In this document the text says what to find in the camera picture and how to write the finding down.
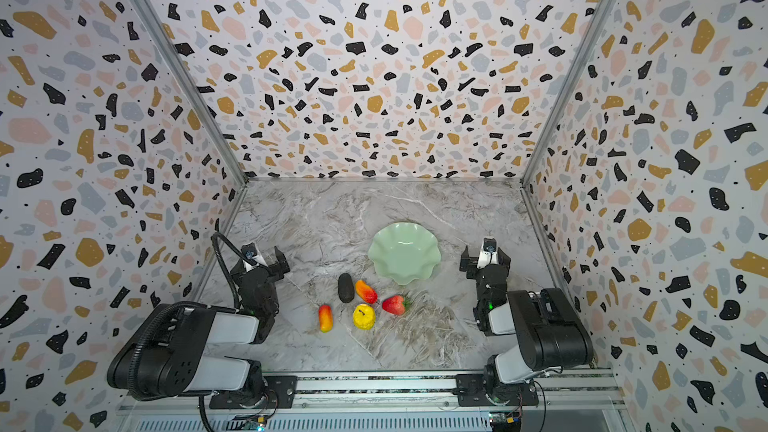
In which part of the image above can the light green wavy bowl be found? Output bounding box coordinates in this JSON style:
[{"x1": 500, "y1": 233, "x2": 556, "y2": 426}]
[{"x1": 368, "y1": 222, "x2": 442, "y2": 286}]

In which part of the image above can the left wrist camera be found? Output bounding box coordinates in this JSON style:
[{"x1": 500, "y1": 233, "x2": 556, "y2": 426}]
[{"x1": 241, "y1": 243, "x2": 268, "y2": 267}]

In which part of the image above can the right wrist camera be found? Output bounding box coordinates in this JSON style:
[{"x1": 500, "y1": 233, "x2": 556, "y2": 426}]
[{"x1": 477, "y1": 237, "x2": 498, "y2": 269}]

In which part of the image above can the red-yellow fake mango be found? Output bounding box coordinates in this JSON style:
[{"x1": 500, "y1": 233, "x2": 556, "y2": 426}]
[{"x1": 318, "y1": 304, "x2": 333, "y2": 333}]

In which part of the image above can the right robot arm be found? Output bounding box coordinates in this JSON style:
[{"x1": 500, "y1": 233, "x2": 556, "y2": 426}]
[{"x1": 459, "y1": 238, "x2": 594, "y2": 404}]

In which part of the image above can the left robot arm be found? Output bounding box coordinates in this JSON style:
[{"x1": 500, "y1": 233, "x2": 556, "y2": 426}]
[{"x1": 106, "y1": 244, "x2": 290, "y2": 405}]

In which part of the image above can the dark fake avocado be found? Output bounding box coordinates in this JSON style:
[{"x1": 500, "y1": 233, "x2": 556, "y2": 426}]
[{"x1": 337, "y1": 273, "x2": 356, "y2": 303}]

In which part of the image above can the yellow fake apple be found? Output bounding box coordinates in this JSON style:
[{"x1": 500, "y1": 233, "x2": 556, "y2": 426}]
[{"x1": 353, "y1": 303, "x2": 376, "y2": 330}]

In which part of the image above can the red fake strawberry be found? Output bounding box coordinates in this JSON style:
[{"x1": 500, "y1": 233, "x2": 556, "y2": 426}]
[{"x1": 381, "y1": 295, "x2": 411, "y2": 316}]

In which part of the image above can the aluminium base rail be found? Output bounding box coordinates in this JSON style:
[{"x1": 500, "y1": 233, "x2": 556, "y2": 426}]
[{"x1": 114, "y1": 368, "x2": 633, "y2": 431}]

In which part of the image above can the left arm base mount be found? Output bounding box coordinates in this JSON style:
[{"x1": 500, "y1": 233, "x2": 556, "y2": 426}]
[{"x1": 208, "y1": 375, "x2": 298, "y2": 412}]

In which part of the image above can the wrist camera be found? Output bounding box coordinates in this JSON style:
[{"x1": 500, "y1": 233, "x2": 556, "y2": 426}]
[
  {"x1": 477, "y1": 237, "x2": 498, "y2": 269},
  {"x1": 241, "y1": 243, "x2": 268, "y2": 267}
]

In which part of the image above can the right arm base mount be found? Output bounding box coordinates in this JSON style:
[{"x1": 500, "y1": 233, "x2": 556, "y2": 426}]
[{"x1": 453, "y1": 374, "x2": 539, "y2": 407}]

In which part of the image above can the black corrugated cable hose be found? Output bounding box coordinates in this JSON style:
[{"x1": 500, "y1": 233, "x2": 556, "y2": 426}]
[{"x1": 209, "y1": 231, "x2": 256, "y2": 310}]

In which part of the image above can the red-orange fake mango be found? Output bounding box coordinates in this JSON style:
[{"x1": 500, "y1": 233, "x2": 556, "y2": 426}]
[{"x1": 355, "y1": 280, "x2": 378, "y2": 305}]

